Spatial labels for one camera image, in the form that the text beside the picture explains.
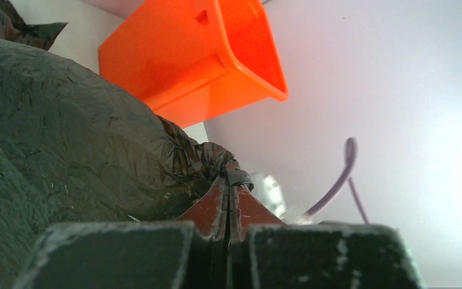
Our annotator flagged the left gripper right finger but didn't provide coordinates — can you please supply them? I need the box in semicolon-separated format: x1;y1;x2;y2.
229;185;425;288

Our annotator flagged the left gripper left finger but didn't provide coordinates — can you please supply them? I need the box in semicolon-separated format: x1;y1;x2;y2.
13;176;229;288

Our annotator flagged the black plastic trash bag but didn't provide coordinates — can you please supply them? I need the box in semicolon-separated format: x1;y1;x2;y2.
0;1;252;288

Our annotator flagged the orange plastic trash bin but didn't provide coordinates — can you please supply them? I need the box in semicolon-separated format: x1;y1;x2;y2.
98;1;289;128

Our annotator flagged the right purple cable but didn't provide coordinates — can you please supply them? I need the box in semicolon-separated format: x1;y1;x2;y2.
305;137;371;225

